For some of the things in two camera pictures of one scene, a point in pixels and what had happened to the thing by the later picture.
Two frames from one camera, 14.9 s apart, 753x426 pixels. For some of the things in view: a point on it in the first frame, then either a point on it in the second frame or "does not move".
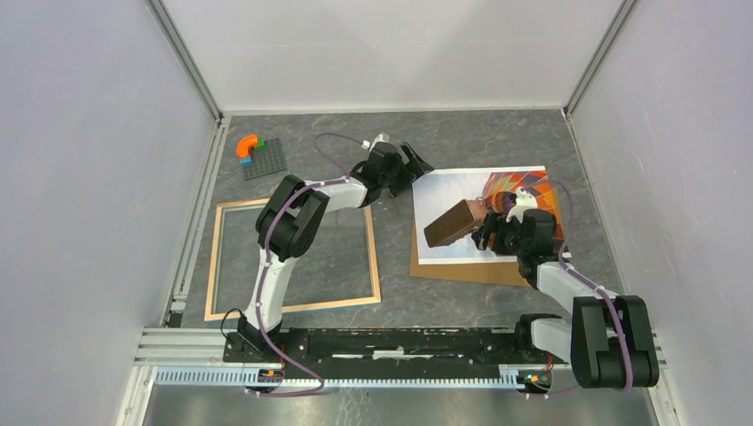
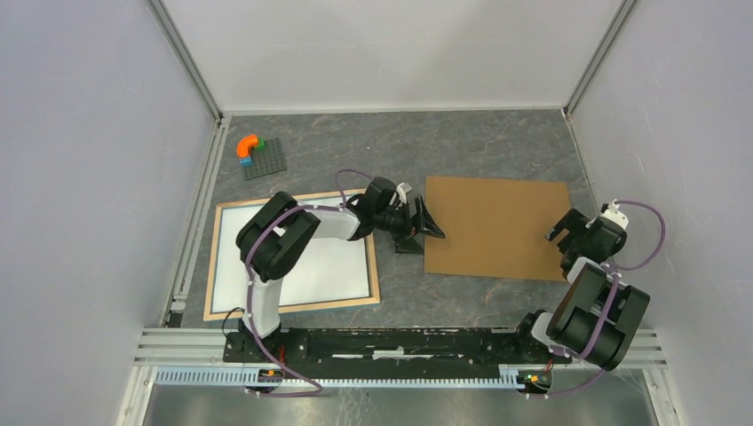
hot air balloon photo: [449, 205] to [336, 271]
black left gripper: [411, 171] to [424, 223]
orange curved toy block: [244, 145] does not move
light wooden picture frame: [289, 310] does not move
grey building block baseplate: [267, 161] does not move
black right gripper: [494, 224] to [573, 221]
